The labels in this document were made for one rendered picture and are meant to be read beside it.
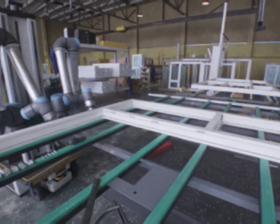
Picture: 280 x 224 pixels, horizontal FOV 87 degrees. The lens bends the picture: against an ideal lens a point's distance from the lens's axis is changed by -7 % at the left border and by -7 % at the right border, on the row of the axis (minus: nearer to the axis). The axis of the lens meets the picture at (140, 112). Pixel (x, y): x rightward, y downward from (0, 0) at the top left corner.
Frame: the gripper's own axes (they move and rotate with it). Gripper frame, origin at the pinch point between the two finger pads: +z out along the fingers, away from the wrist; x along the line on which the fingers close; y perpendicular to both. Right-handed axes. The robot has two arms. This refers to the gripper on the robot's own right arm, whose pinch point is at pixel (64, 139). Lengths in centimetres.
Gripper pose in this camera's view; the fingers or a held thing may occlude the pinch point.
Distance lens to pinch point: 129.4
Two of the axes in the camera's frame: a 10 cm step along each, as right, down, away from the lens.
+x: -2.8, 3.8, -8.8
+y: -8.7, 3.0, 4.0
